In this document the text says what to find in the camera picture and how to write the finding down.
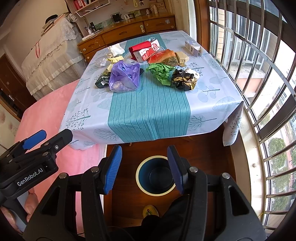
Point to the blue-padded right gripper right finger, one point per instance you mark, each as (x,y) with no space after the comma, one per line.
(179,168)

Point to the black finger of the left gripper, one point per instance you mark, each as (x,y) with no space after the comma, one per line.
(56,143)

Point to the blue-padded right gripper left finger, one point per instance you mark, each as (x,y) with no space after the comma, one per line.
(110,169)

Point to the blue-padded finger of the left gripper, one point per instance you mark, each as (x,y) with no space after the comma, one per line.
(28,143)

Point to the black gold wrapper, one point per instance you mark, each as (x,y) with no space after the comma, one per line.
(184,80)

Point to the purple plastic bag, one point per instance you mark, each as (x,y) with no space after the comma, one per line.
(124,77)

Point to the yellow paper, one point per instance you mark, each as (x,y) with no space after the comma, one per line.
(112,61)

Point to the white tissue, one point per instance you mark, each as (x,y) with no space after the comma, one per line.
(115,50)

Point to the orange snack bag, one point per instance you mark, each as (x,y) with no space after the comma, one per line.
(166,57)

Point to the B.Duck strawberry milk carton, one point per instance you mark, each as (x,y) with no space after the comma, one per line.
(148,48)

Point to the white blue carton box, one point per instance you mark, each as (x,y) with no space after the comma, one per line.
(194,48)

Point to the beige carton box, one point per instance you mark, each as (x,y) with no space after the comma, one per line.
(182,57)

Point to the red gift bag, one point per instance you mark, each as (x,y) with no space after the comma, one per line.
(132,49)

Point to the blue face mask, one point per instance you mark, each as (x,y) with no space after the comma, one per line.
(151,39)

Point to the blue trash bin cream rim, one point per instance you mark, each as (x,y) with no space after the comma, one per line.
(154,177)

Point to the person's left hand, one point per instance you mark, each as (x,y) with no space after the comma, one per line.
(29,202)

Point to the right yellow knitted slipper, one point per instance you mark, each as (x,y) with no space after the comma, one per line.
(149,210)

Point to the brown wooden door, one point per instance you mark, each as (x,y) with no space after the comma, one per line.
(14,86)

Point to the teal and white tablecloth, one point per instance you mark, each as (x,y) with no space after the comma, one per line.
(153,110)

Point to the white lace covered furniture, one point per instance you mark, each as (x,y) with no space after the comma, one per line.
(55,60)

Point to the wooden drawer desk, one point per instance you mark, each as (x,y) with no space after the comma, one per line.
(125,30)

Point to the wall shelf with books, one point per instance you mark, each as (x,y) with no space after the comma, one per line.
(84,7)

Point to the black picture frame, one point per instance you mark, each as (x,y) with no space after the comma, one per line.
(116,17)

